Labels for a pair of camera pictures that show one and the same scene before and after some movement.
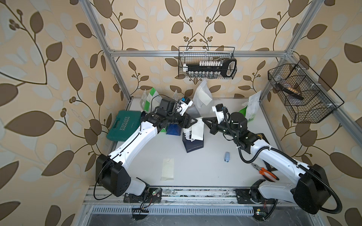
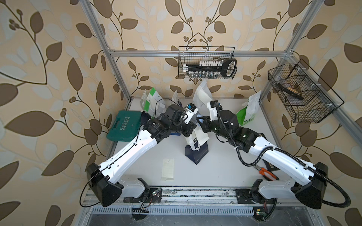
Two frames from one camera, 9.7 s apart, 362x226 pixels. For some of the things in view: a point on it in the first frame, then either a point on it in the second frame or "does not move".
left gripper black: (185, 120) -> (188, 127)
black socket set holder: (226, 68) does not move
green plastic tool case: (125, 123) does not move
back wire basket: (207, 62) does not move
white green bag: (251, 106) does not move
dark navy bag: (191, 146) -> (196, 155)
